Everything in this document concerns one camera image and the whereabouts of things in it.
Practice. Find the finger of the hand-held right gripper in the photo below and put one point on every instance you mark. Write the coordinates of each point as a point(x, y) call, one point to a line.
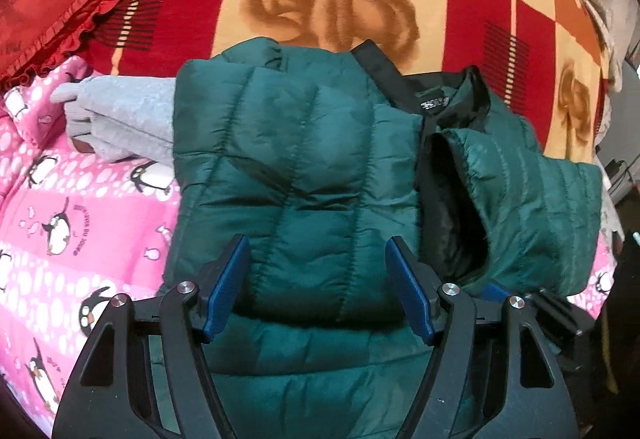
point(560, 314)

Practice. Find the pink penguin blanket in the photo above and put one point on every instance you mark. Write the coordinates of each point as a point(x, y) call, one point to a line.
point(100, 219)

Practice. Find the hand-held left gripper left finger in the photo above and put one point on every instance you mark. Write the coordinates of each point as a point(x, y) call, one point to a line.
point(227, 290)

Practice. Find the grey sweater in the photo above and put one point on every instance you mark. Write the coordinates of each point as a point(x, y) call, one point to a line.
point(130, 119)

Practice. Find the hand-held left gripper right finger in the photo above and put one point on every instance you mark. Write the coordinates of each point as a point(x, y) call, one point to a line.
point(407, 290)

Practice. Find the green puffer jacket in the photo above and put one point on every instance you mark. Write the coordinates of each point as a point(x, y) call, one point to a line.
point(300, 169)

